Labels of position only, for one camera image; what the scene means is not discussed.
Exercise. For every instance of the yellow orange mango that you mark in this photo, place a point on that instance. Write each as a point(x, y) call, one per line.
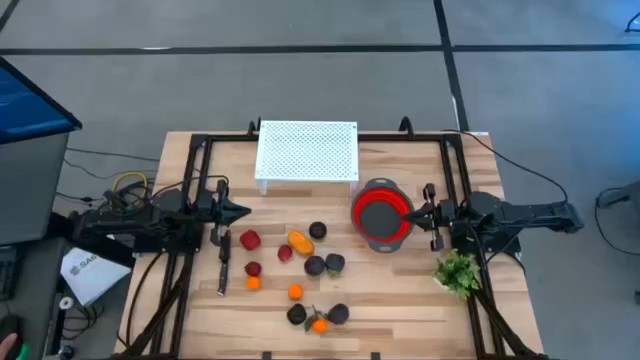
point(300, 242)

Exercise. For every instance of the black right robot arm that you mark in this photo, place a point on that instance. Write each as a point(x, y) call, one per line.
point(525, 212)

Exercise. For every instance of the black computer mouse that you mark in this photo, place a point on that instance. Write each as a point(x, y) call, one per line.
point(10, 327)

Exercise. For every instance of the white printed booklet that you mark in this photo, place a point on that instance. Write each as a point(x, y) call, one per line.
point(95, 277)

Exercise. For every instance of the white tape roll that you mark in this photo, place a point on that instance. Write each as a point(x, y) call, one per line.
point(61, 303)

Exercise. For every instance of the red apple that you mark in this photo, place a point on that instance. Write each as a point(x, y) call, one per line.
point(250, 240)

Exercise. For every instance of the person's hand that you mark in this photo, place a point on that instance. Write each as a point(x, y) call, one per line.
point(6, 346)

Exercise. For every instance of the small red fruit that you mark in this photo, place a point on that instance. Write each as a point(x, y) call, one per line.
point(285, 253)

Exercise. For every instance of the green plant sprig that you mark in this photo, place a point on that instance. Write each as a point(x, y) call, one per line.
point(456, 272)

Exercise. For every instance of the dark purple plum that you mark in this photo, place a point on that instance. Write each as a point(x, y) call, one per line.
point(314, 265)
point(317, 230)

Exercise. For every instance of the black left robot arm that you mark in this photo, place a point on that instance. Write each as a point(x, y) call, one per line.
point(150, 220)

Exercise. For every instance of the dark grey desk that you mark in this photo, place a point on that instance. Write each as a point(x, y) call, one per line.
point(35, 310)

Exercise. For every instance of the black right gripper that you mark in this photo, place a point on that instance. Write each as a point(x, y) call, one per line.
point(442, 214)

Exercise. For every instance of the small orange mandarin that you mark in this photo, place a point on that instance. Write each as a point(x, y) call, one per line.
point(253, 283)

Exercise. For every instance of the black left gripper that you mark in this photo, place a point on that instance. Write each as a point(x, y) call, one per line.
point(217, 211)

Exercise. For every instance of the black aluminium table frame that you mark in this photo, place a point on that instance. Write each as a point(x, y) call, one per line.
point(400, 137)

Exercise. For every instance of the grey equipment leg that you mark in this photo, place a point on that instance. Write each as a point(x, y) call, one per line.
point(625, 195)

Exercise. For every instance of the white perforated metal rack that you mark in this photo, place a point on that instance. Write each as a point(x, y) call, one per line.
point(305, 150)

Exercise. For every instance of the blue screen computer monitor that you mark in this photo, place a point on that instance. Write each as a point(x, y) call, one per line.
point(30, 110)

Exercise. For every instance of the red grey collapsible colander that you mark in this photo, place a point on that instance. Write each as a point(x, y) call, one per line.
point(380, 220)

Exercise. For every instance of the black keyboard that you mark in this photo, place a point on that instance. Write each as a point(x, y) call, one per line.
point(7, 272)

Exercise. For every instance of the wrinkled purple fruit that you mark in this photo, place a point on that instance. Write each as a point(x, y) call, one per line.
point(338, 313)

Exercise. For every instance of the leafy orange mandarin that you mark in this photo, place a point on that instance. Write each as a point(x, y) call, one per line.
point(320, 326)

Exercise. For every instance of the glossy black plum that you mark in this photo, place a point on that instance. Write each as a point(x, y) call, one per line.
point(296, 314)

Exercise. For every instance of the dark red round fruit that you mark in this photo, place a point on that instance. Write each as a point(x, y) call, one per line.
point(253, 268)

